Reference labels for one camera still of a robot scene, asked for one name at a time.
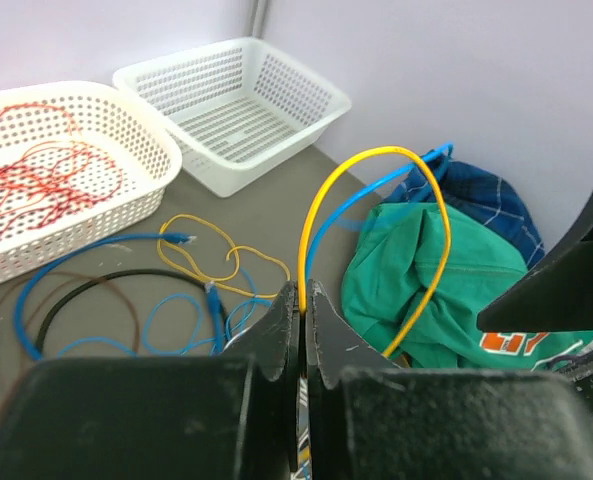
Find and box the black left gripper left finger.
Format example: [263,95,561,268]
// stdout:
[218,281,300,473]

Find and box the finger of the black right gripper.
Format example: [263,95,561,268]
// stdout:
[477,191,593,333]

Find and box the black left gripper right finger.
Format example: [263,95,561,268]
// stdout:
[304,280,401,479]

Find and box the bright yellow cable coil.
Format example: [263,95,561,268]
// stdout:
[298,145,453,361]

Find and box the orange yellow thin wire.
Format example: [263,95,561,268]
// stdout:
[156,213,292,300]

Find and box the thin blue wire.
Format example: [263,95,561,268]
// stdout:
[140,142,456,354]

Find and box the thin red orange wire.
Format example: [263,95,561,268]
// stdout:
[0,103,125,246]

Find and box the green shirt orange logo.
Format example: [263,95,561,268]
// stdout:
[341,203,593,370]

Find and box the blue plaid cloth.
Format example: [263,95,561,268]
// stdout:
[385,149,546,271]

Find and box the white rectangular mesh basket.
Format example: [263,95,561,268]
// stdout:
[112,37,352,198]

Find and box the white oval perforated basket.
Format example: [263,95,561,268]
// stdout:
[0,81,181,284]

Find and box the brown thin wire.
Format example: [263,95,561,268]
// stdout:
[0,272,141,357]

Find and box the black cable loop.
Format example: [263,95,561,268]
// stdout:
[36,268,227,357]

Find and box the thick blue ethernet cable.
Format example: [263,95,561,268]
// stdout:
[0,232,227,426]

